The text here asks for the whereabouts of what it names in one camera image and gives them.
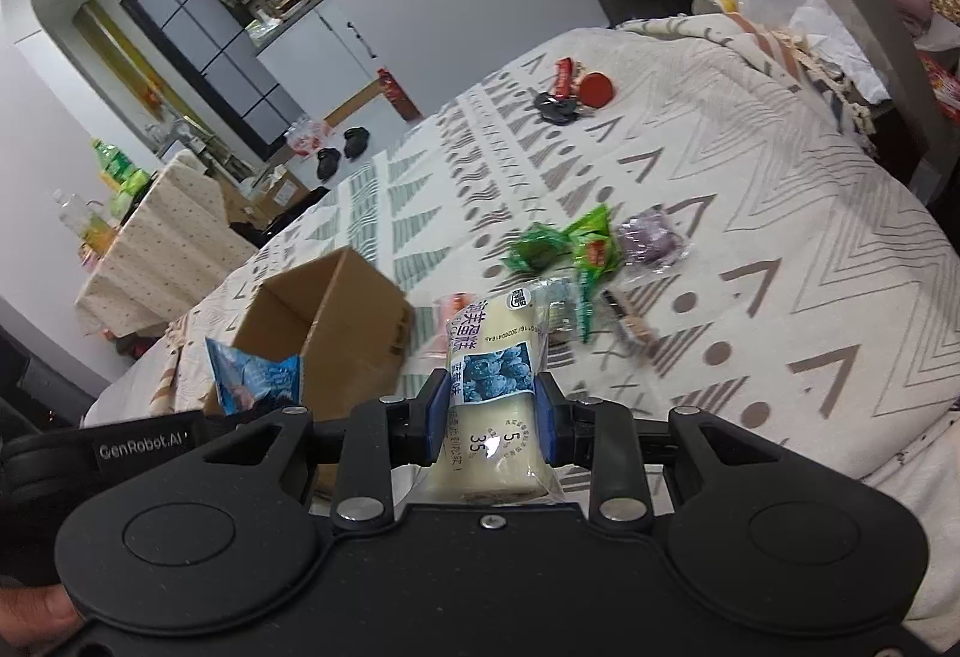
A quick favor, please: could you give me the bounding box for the blueberry cake packet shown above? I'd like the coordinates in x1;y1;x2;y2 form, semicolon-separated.
410;286;560;506

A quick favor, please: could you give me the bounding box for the purple snack packet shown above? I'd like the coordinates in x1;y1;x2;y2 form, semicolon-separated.
615;205;686;270

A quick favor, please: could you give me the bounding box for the person's hand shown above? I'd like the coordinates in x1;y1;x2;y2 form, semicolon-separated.
0;584;83;655

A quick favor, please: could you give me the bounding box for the orange snack packet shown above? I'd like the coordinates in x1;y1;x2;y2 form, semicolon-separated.
436;292;475;324

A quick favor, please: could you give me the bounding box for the cardboard box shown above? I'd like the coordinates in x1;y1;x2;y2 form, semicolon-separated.
226;247;413;420

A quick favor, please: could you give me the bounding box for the green snack packet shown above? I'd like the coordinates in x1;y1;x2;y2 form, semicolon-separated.
503;203;620;277

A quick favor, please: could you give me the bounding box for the blue snack packet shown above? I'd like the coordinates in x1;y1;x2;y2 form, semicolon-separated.
205;338;301;415

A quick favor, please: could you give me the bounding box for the patterned bed blanket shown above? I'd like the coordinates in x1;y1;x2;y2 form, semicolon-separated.
88;15;958;647

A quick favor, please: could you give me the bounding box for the left black slipper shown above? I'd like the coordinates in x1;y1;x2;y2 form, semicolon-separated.
316;148;342;182

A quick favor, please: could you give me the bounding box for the black slipper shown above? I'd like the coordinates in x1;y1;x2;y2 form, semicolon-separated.
343;127;371;161
316;148;342;182

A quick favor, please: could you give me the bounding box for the right black slipper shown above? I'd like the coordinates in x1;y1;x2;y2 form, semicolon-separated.
343;127;371;161

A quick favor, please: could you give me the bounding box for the table with dotted cloth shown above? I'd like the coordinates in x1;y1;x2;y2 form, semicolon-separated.
75;150;256;337

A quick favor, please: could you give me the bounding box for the white cabinet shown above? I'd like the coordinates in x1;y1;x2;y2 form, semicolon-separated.
257;0;377;118

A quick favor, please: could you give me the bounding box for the clear juice bottle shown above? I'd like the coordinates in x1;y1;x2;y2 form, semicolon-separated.
52;189;116;257

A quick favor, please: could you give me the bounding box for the green soda bottle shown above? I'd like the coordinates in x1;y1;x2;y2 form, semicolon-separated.
91;139;151;217

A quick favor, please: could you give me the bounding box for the black framed glass door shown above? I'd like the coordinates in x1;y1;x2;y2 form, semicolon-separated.
121;0;302;161

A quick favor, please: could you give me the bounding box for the red round keychain tag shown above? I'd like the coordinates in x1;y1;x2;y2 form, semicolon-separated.
576;72;615;109

